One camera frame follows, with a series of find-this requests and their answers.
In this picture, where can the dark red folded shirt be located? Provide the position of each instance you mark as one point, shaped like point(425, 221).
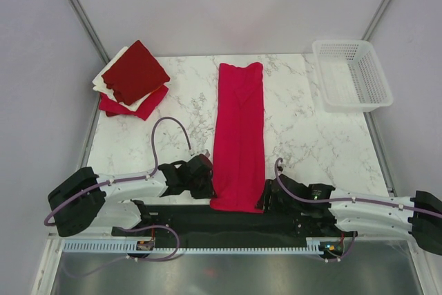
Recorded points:
point(136, 65)

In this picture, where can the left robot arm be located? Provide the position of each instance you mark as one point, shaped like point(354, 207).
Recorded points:
point(87, 199)

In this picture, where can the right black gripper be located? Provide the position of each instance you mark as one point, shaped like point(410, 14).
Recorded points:
point(262, 202)

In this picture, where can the white plastic basket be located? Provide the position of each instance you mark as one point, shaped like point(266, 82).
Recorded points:
point(350, 76)

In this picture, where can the red folded shirt bottom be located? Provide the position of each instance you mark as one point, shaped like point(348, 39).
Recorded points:
point(138, 99)

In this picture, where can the bright red t shirt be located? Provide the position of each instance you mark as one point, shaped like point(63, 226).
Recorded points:
point(239, 147)

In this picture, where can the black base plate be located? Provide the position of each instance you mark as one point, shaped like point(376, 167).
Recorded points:
point(287, 224)

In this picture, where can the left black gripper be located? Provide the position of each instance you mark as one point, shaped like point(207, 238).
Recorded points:
point(208, 191)

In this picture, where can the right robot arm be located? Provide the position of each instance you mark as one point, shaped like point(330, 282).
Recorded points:
point(415, 218)

